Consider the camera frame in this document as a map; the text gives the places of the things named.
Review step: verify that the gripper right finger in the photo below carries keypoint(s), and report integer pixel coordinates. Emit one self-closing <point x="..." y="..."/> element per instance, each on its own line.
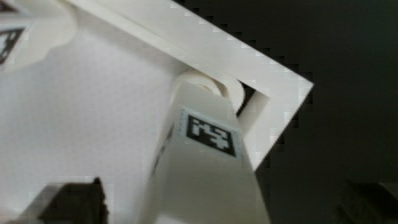
<point x="368" y="203"/>

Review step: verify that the white leg with tags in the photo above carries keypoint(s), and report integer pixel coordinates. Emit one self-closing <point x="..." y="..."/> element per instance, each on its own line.
<point x="38" y="27"/>

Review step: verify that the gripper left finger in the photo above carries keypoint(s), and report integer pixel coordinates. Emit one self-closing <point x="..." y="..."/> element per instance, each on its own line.
<point x="68" y="204"/>

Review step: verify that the white desk top tray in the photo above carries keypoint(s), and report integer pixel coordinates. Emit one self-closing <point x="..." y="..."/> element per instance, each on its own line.
<point x="86" y="101"/>

